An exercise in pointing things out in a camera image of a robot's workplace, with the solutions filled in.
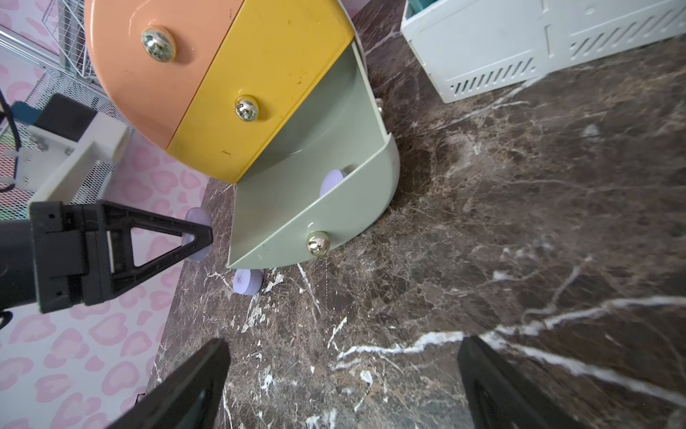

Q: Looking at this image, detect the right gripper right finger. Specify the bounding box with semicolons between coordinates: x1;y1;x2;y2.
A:
457;336;584;428

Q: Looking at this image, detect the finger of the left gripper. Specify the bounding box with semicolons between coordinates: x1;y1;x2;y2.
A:
98;203;214;300

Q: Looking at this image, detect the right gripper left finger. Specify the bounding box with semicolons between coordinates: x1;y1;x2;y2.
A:
109;339;230;429

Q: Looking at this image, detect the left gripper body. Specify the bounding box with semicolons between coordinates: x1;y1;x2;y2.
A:
1;201;113;313

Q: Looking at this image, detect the purple earphone case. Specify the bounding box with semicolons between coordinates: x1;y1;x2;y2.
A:
232;269;264;296
181;207;214;264
319;170;347;198

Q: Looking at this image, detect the green bottom drawer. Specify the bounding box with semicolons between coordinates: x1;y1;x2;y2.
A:
227;43;400;269

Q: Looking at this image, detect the orange top drawer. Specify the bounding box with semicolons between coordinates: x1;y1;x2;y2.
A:
84;0;242;148

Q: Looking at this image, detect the yellow drawer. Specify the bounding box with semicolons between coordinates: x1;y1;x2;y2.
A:
167;1;355;184

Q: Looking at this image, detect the white file organizer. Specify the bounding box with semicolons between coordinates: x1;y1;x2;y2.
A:
400;0;685;104

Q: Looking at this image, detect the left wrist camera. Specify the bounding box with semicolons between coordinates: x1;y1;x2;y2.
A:
1;94;132;204

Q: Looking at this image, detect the white mesh wall basket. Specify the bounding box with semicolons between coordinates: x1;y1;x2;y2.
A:
1;73;132;221

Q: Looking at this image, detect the white wire wall shelf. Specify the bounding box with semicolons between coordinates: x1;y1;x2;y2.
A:
42;0;99;86

